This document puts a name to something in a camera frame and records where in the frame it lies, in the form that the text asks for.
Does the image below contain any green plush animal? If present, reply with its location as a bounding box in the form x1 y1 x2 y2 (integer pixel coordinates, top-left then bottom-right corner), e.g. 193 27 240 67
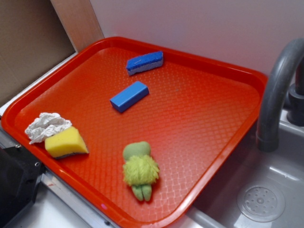
123 141 160 202

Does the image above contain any round sink drain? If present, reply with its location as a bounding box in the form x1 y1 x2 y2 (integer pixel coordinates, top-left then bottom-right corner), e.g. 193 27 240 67
237 181 285 223

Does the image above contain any crumpled white paper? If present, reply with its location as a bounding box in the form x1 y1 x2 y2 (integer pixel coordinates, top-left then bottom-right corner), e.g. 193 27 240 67
25 113 72 144

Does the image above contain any blue rectangular block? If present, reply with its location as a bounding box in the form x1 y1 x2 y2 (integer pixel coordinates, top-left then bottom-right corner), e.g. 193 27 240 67
110 81 149 113

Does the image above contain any blue and white sponge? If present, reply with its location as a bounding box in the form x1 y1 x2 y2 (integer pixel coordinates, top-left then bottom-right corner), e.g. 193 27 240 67
126 51 163 76

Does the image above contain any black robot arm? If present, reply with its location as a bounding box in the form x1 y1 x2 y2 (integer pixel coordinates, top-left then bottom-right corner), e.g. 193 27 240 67
0 147 44 228

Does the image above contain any yellow sponge wedge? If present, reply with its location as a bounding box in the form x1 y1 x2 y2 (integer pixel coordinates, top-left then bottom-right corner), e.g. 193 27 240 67
45 126 89 159

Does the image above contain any red plastic tray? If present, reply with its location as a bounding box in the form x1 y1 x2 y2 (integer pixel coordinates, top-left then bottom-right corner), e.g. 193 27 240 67
1 38 267 228

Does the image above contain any brown cardboard panel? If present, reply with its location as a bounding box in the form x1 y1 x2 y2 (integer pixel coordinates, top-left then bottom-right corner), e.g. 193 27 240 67
0 0 75 105

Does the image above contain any grey curved faucet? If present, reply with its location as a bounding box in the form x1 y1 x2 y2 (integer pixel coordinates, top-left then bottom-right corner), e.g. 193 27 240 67
256 38 304 152

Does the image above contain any grey plastic sink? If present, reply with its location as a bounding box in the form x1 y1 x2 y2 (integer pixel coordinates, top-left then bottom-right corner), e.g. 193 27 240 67
187 111 304 228

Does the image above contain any dark faucet handle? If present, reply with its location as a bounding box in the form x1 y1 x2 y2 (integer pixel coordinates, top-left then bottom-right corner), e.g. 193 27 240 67
287 60 304 126

